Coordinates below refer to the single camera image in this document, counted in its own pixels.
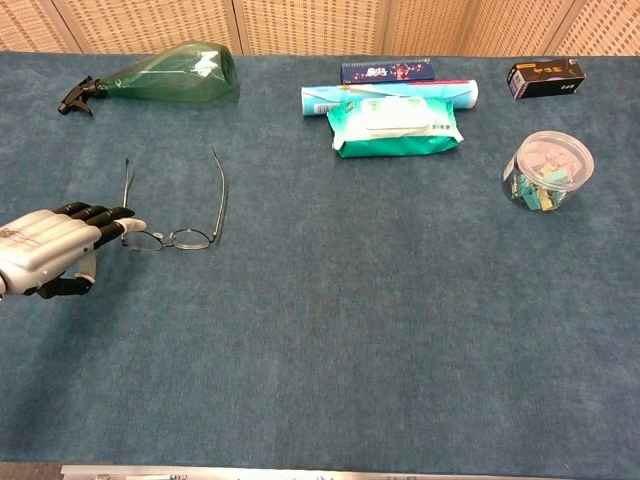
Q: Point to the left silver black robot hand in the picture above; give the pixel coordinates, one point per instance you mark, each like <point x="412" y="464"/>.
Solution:
<point x="45" y="245"/>

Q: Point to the thin wire-frame eyeglasses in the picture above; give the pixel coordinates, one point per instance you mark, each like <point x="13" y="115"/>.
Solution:
<point x="190" y="239"/>

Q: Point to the green plastic spray bottle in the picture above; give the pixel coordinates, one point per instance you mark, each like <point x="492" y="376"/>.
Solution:
<point x="175" y="77"/>

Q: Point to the blue white cling film roll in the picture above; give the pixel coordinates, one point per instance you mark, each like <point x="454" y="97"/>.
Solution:
<point x="315" y="102"/>

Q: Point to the blue felt table cloth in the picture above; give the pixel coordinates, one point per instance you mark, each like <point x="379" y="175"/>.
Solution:
<point x="350" y="325"/>

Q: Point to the woven wicker folding screen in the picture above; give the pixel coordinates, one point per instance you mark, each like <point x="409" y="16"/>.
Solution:
<point x="310" y="25"/>

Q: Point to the green wet wipes pack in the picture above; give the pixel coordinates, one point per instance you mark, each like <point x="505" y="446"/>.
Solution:
<point x="395" y="127"/>

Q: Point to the long dark blue box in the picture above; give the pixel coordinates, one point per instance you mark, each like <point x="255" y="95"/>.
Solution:
<point x="387" y="72"/>

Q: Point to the clear jar of binder clips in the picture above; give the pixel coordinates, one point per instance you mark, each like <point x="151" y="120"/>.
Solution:
<point x="547" y="172"/>

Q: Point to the small black cardboard box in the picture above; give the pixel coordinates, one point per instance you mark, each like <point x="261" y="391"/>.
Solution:
<point x="545" y="77"/>

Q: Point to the aluminium table edge rail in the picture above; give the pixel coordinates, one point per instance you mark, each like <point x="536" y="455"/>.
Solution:
<point x="300" y="474"/>

